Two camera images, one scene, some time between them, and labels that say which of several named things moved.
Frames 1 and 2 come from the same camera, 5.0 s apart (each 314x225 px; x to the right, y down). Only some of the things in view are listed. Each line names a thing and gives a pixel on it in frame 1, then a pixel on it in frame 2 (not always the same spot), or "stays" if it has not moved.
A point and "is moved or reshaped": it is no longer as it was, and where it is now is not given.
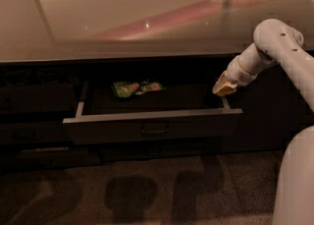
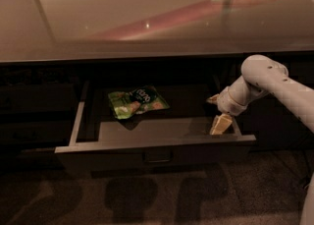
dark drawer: (36, 97) stays
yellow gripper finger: (224, 86) to (221, 124)
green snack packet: (123, 89) to (139, 99)
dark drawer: (153, 113) is moved or reshaped
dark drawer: (34, 133) stays
